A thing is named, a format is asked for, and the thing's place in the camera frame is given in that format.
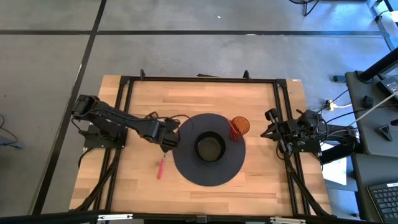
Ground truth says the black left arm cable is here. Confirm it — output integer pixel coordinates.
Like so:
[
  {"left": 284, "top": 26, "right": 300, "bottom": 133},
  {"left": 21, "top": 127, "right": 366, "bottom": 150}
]
[{"left": 144, "top": 111, "right": 195, "bottom": 130}]

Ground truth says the silver frame bracket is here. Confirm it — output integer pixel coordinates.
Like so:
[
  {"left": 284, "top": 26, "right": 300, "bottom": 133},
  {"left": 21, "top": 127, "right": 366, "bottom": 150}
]
[
  {"left": 97, "top": 213, "right": 134, "bottom": 222},
  {"left": 269, "top": 216, "right": 307, "bottom": 224}
]

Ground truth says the black triangular stand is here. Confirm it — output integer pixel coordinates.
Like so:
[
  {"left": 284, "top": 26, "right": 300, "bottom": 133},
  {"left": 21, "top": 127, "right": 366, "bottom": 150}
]
[{"left": 378, "top": 123, "right": 394, "bottom": 142}]

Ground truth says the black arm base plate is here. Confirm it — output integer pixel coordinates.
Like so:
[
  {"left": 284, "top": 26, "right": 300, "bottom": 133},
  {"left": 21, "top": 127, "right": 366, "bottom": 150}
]
[{"left": 83, "top": 123, "right": 129, "bottom": 150}]

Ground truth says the white paper sheet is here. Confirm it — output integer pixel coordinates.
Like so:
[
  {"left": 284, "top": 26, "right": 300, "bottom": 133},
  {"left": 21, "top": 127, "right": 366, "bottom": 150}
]
[{"left": 321, "top": 142, "right": 348, "bottom": 186}]

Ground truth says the yellow plug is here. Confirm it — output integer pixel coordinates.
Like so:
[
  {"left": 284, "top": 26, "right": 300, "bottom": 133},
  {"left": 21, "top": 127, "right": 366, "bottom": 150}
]
[{"left": 325, "top": 100, "right": 353, "bottom": 112}]

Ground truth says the black pole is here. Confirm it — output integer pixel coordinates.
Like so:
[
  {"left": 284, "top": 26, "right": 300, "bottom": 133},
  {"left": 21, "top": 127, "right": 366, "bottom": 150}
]
[{"left": 359, "top": 46, "right": 398, "bottom": 82}]

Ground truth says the black keyboard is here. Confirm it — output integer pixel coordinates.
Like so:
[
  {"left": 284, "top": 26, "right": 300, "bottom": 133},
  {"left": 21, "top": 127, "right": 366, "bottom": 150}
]
[{"left": 366, "top": 182, "right": 398, "bottom": 223}]

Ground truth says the white cable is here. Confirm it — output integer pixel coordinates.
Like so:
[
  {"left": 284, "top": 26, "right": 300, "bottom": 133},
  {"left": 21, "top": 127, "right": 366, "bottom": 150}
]
[{"left": 338, "top": 91, "right": 398, "bottom": 133}]

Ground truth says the round black plate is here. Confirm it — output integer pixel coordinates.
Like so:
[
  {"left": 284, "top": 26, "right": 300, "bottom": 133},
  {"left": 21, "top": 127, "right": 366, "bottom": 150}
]
[{"left": 172, "top": 113, "right": 247, "bottom": 187}]

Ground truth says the grey floor object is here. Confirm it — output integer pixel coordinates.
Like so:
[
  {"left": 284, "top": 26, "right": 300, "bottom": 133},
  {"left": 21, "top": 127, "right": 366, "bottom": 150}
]
[{"left": 0, "top": 134, "right": 24, "bottom": 150}]

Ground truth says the black bowl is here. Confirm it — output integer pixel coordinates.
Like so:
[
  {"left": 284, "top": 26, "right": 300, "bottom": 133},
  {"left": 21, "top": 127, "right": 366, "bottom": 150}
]
[{"left": 193, "top": 131, "right": 227, "bottom": 163}]

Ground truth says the black aluminium table frame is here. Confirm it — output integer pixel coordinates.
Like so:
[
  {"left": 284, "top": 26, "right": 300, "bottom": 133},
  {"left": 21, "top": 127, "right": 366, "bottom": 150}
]
[{"left": 70, "top": 68, "right": 332, "bottom": 224}]

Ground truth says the orange transparent cup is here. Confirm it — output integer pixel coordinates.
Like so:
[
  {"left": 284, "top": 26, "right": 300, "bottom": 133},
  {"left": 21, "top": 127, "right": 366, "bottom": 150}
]
[{"left": 229, "top": 116, "right": 251, "bottom": 141}]

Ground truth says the pink handled spoon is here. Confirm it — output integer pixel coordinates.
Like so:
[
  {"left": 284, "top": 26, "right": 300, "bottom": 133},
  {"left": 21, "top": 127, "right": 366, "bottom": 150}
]
[{"left": 156, "top": 155, "right": 167, "bottom": 181}]

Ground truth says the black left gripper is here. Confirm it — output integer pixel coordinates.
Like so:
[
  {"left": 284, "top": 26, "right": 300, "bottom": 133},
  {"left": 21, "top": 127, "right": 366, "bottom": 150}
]
[{"left": 154, "top": 119, "right": 181, "bottom": 154}]

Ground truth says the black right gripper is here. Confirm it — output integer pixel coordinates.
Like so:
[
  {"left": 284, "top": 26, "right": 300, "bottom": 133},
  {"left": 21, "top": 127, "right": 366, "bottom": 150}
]
[{"left": 260, "top": 108, "right": 301, "bottom": 154}]

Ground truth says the grey desk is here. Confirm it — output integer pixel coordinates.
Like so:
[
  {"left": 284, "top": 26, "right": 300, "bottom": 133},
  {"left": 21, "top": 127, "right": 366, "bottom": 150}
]
[
  {"left": 351, "top": 154, "right": 398, "bottom": 224},
  {"left": 345, "top": 70, "right": 398, "bottom": 158}
]

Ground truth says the black power adapter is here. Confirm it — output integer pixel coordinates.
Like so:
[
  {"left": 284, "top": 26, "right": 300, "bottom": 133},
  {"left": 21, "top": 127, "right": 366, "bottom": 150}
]
[{"left": 375, "top": 74, "right": 398, "bottom": 101}]

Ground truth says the red utensil in cup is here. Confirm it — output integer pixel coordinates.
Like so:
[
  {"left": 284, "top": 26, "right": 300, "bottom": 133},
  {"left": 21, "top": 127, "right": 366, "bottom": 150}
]
[{"left": 228, "top": 119, "right": 239, "bottom": 140}]

